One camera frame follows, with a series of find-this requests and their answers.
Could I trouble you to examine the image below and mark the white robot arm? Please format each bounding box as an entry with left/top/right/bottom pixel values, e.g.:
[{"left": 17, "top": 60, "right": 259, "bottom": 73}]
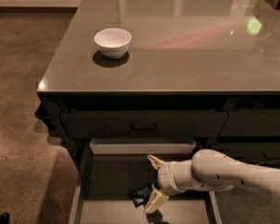
[{"left": 144, "top": 149, "right": 280, "bottom": 214}]

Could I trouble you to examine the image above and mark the dark top drawer front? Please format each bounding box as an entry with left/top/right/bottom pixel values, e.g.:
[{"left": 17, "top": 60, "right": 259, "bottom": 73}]
[{"left": 60, "top": 110, "right": 228, "bottom": 139}]

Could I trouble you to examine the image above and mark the black object floor corner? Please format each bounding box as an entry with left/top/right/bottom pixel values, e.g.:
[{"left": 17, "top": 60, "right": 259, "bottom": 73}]
[{"left": 0, "top": 213, "right": 9, "bottom": 224}]

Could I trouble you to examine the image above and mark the right side drawer front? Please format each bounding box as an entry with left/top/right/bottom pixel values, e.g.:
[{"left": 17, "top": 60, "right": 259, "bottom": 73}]
[{"left": 209, "top": 143, "right": 280, "bottom": 165}]

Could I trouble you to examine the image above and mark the open middle drawer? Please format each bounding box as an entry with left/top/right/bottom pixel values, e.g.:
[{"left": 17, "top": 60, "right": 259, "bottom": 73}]
[{"left": 68, "top": 144, "right": 222, "bottom": 224}]

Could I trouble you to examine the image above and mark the white ceramic bowl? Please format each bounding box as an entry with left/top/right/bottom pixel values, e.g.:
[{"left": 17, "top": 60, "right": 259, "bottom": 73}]
[{"left": 93, "top": 28, "right": 132, "bottom": 59}]

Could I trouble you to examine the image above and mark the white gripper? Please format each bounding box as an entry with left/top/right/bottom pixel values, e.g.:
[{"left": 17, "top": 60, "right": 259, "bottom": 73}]
[{"left": 144, "top": 154, "right": 193, "bottom": 215}]

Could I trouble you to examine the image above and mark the black drawer handle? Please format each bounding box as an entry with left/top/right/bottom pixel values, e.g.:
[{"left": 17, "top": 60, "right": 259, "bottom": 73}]
[{"left": 131, "top": 123, "right": 158, "bottom": 133}]

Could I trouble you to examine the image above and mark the dark blue rxbar wrapper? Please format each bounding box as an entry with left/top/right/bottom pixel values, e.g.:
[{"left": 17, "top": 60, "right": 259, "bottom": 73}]
[{"left": 131, "top": 184, "right": 154, "bottom": 208}]

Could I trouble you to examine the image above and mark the dark cabinet counter unit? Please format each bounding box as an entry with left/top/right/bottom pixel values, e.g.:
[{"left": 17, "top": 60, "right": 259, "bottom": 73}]
[{"left": 37, "top": 0, "right": 280, "bottom": 224}]

